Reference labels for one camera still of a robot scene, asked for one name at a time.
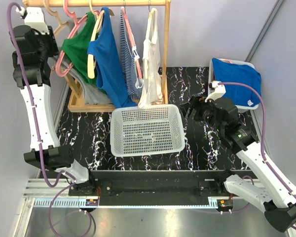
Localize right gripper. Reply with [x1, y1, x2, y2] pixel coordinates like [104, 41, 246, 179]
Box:
[178, 94, 224, 133]

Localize beige wooden hanger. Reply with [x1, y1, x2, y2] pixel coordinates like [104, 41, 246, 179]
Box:
[43, 0, 74, 72]

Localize grey tank top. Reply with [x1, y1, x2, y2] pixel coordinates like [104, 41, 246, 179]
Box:
[69, 68, 112, 105]

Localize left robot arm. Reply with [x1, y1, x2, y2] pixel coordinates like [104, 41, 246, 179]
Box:
[7, 2, 97, 196]

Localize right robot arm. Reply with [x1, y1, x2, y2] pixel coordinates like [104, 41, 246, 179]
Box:
[179, 96, 296, 233]

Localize green tank top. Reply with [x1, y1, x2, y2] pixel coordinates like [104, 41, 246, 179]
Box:
[62, 11, 97, 87]

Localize pink plastic hanger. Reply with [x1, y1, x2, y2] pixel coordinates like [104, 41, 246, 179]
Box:
[55, 0, 100, 77]

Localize cream wooden hanger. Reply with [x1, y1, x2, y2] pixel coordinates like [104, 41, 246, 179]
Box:
[87, 0, 104, 79]

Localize blue white striped tank top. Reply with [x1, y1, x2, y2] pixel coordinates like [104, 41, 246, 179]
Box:
[120, 10, 144, 100]

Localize pink striped-top hanger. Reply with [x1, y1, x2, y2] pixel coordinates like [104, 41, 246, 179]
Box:
[121, 7, 143, 79]

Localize white perforated plastic basket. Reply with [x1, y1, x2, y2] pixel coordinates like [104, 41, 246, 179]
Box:
[110, 104, 185, 157]

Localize blue cloth in bin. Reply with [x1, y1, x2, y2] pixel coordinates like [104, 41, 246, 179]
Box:
[211, 58, 262, 107]

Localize wooden clothes rack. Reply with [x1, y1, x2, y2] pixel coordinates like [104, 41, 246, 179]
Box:
[23, 0, 171, 113]

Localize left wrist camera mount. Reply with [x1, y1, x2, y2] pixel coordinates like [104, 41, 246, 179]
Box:
[16, 7, 49, 35]

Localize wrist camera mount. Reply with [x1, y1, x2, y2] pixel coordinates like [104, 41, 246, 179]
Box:
[16, 7, 49, 35]
[205, 80, 226, 102]

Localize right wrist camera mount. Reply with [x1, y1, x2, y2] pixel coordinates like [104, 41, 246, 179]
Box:
[205, 80, 226, 102]

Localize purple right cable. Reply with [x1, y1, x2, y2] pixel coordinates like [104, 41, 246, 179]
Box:
[196, 81, 296, 233]

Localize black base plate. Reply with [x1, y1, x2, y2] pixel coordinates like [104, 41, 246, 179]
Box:
[38, 169, 262, 207]

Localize aluminium rail frame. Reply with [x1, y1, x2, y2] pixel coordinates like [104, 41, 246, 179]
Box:
[12, 178, 296, 237]

